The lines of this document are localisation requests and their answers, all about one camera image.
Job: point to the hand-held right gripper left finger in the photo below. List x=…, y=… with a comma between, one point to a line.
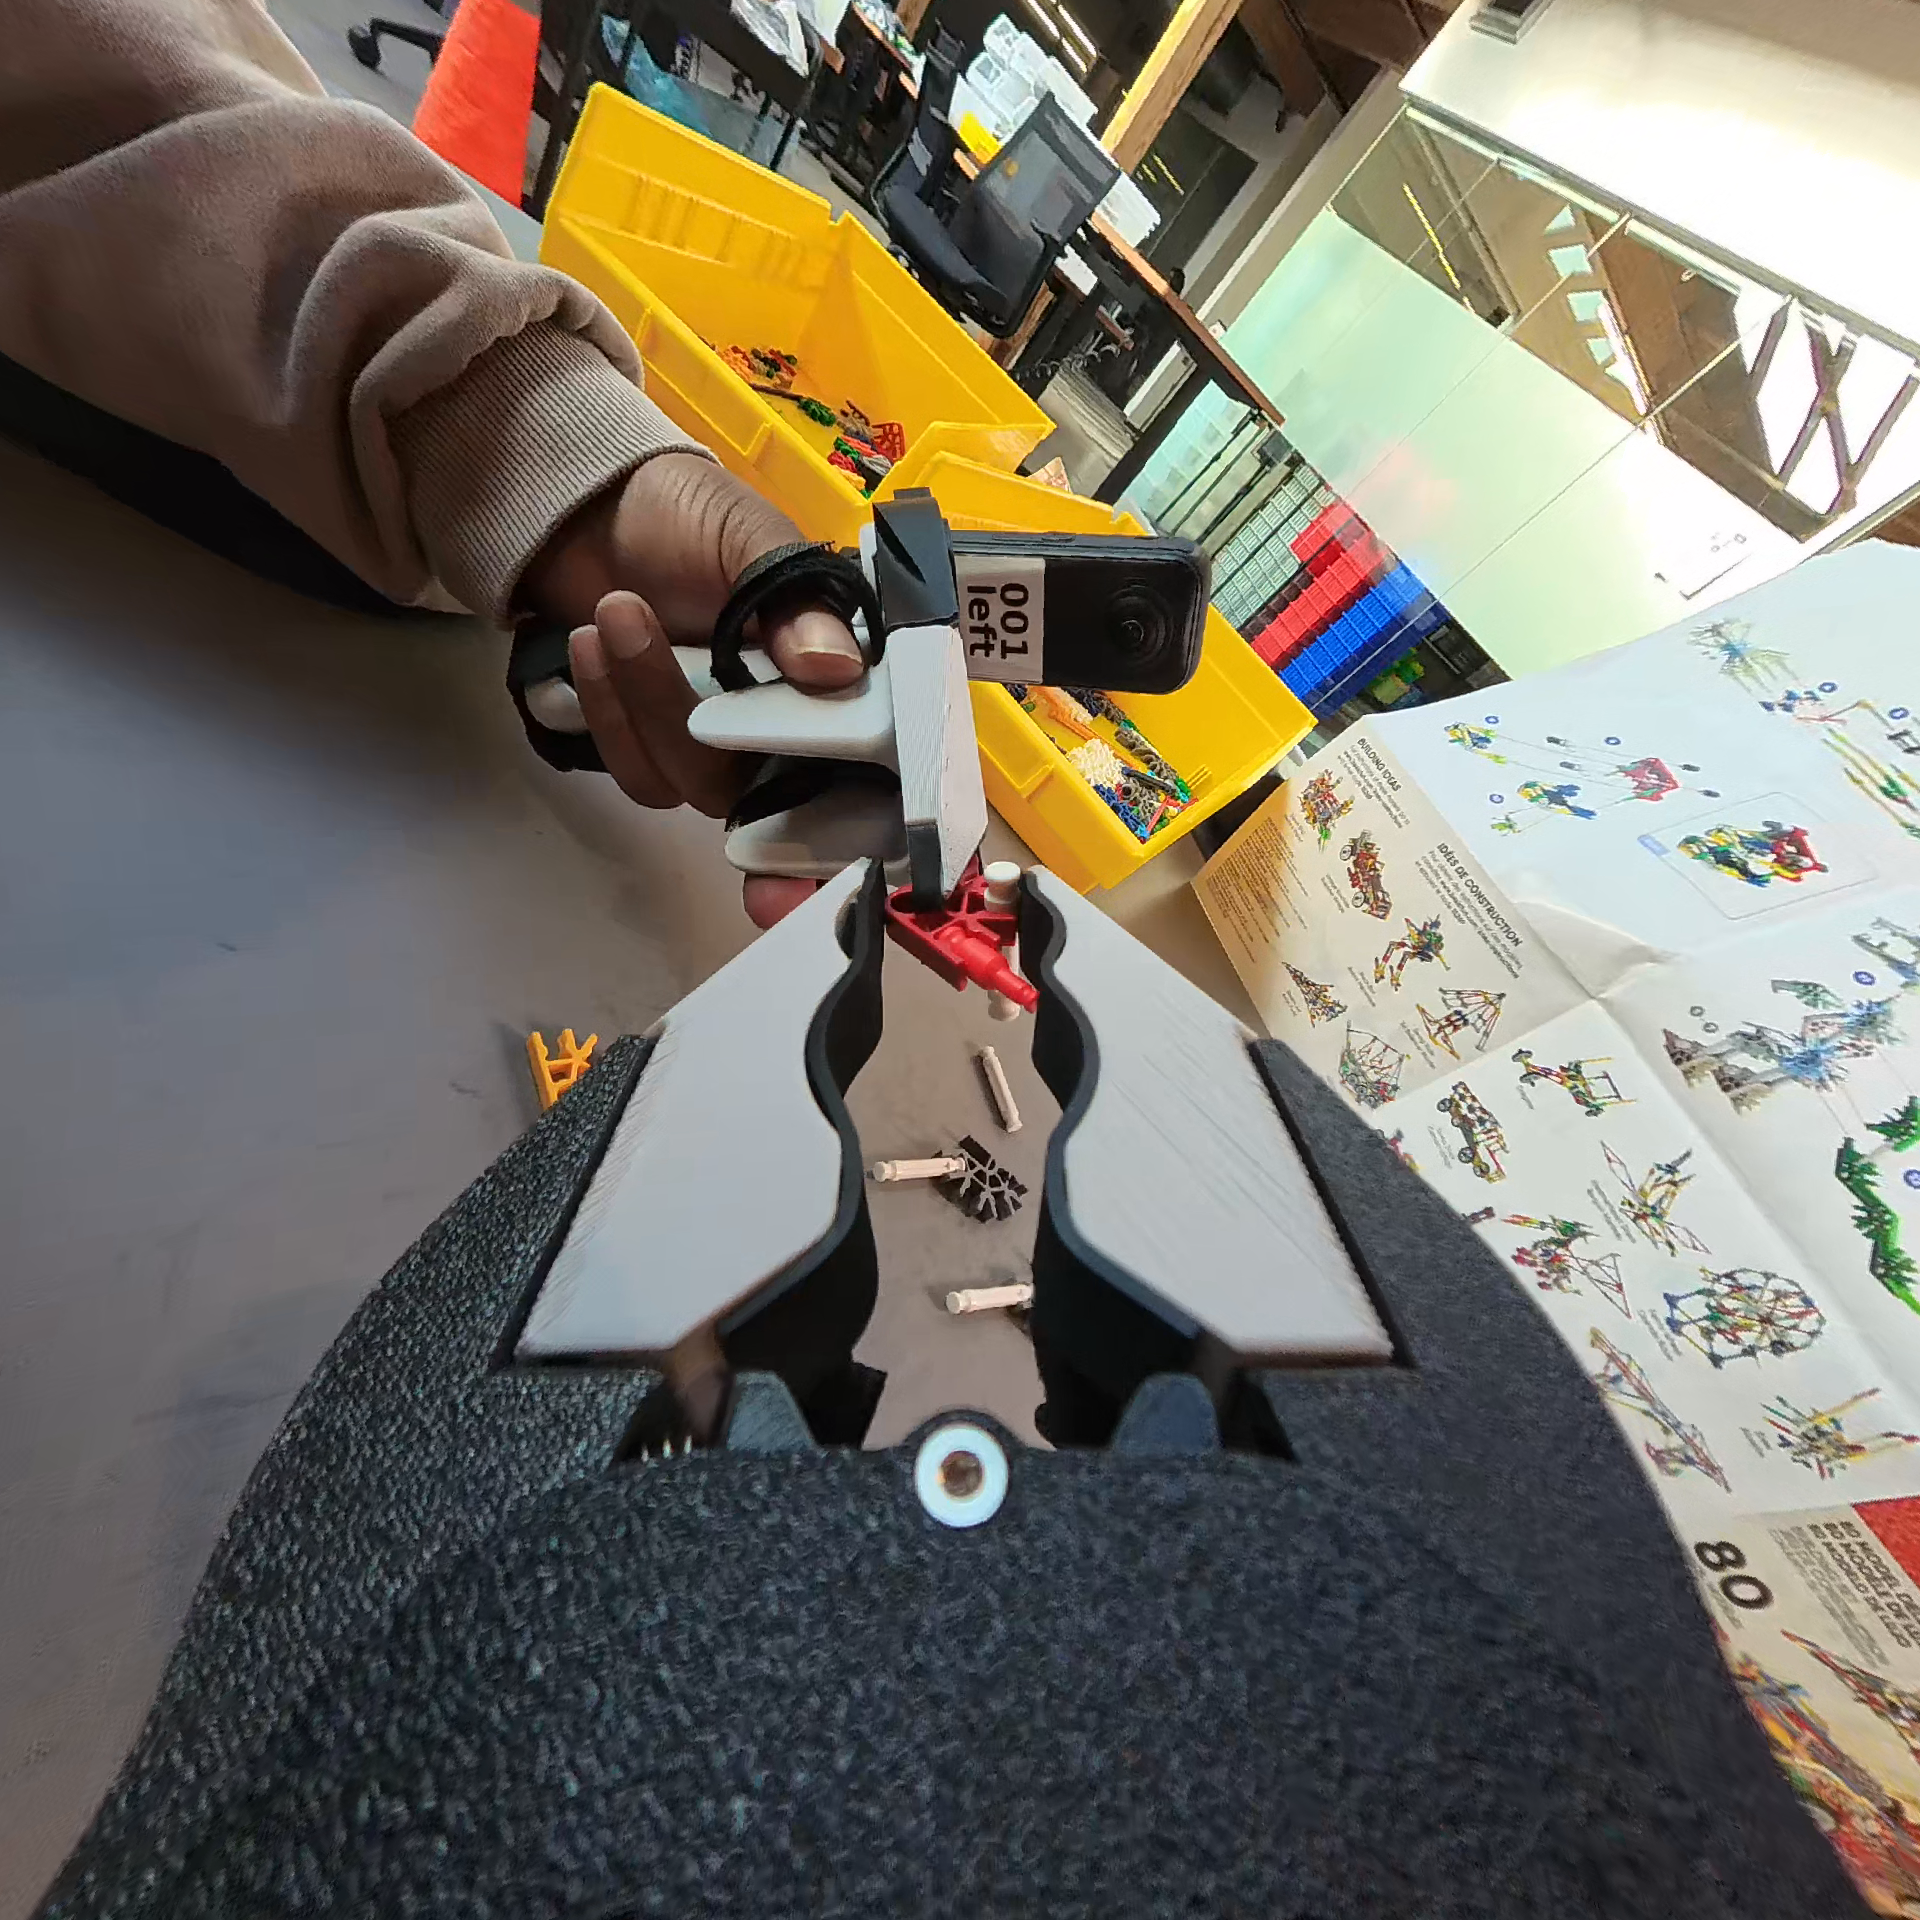
x=691, y=1184

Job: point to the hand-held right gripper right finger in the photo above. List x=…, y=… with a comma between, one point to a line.
x=1200, y=1202

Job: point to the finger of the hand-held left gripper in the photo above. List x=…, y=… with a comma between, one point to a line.
x=938, y=750

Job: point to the short white toy rod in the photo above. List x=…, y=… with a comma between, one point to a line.
x=988, y=1299
x=1002, y=1090
x=1003, y=883
x=914, y=1168

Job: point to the yellow toy connector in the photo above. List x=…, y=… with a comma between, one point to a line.
x=557, y=1062

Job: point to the red toy connector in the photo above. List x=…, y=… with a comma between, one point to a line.
x=938, y=933

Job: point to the person's left forearm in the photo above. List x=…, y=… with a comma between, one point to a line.
x=299, y=271

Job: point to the person's left hand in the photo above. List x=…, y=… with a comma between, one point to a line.
x=675, y=518

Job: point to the pile of toy building parts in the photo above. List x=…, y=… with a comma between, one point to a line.
x=840, y=428
x=1119, y=765

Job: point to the yellow plastic bin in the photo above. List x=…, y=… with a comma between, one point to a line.
x=721, y=255
x=1229, y=722

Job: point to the grey toy connector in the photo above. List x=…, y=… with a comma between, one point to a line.
x=983, y=1182

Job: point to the rack of small storage bins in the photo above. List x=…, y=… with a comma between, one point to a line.
x=1335, y=580

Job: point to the wooden table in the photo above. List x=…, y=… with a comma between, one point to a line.
x=1184, y=323

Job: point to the black office chair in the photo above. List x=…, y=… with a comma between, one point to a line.
x=397, y=32
x=1020, y=211

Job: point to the folded instruction sheet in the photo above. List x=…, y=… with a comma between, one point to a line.
x=1575, y=901

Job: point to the clear plastic containers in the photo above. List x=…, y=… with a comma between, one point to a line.
x=1013, y=84

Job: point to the toy set cardboard box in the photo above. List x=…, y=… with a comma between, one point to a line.
x=1828, y=1725

